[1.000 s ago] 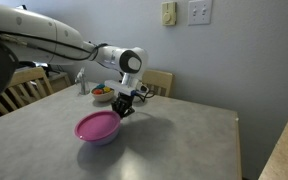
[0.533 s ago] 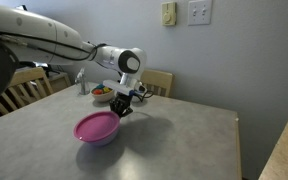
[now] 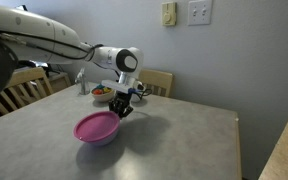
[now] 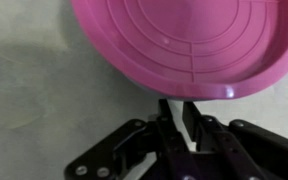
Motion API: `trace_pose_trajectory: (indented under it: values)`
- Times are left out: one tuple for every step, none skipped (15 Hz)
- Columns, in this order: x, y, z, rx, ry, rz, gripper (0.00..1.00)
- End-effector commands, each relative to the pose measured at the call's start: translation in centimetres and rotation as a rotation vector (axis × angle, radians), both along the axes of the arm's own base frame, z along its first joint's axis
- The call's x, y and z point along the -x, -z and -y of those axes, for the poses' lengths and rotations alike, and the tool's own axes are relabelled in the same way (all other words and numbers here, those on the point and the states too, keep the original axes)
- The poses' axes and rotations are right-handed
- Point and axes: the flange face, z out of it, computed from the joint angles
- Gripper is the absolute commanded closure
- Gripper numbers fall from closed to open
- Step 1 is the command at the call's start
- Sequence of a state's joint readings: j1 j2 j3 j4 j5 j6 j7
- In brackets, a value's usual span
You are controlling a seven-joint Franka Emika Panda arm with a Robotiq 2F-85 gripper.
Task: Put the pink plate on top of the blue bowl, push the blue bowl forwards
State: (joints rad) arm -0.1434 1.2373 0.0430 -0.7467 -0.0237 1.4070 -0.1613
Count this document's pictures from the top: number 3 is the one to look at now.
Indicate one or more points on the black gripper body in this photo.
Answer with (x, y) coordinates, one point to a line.
(122, 98)

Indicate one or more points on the small wooden side table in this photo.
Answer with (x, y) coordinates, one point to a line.
(59, 81)

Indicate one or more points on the clear glass jar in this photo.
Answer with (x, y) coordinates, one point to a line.
(83, 86)

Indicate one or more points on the yellow toy piece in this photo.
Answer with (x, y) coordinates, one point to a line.
(107, 89)

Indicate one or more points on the white ceramic mug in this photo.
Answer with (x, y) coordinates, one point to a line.
(138, 86)

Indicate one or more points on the wooden chair with solid backrest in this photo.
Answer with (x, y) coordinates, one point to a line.
(160, 80)

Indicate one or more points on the cream ceramic bowl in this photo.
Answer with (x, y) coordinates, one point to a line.
(102, 97)

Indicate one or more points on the wooden chair with slatted backrest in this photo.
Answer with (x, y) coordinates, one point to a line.
(27, 83)

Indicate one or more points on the light wooden counter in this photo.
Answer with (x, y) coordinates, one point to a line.
(287, 146)

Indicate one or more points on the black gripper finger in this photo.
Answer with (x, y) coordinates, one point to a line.
(125, 111)
(114, 107)

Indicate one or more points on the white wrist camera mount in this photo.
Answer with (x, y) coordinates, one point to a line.
(115, 86)

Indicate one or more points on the blue toy piece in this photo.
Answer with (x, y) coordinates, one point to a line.
(99, 86)

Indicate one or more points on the white light switch plate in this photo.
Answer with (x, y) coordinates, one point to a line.
(200, 12)

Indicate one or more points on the red toy piece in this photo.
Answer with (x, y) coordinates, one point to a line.
(98, 91)

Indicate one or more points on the pink plastic plate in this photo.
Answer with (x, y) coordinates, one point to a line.
(97, 126)

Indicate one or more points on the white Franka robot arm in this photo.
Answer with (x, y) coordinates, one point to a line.
(34, 36)

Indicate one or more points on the beige wall thermostat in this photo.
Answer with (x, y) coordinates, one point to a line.
(169, 14)

